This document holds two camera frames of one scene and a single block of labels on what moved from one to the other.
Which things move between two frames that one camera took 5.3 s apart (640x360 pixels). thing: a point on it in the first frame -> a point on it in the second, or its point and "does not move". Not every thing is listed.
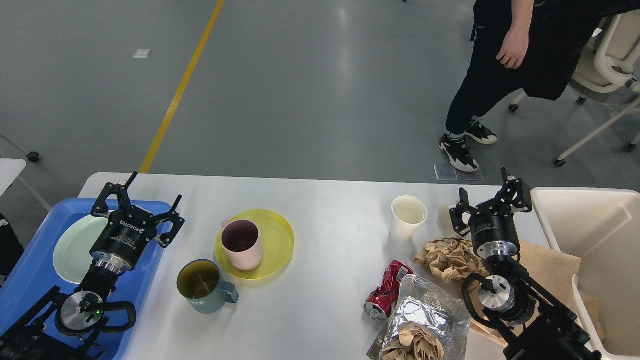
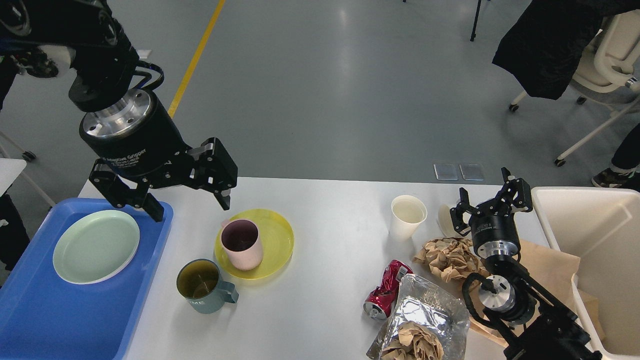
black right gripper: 493,231 does not move
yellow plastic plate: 278,240 does not move
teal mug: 200,281 does not move
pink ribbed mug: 242,239 does not move
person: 535,47 -> 624,170
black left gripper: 130,230 -> 134,135
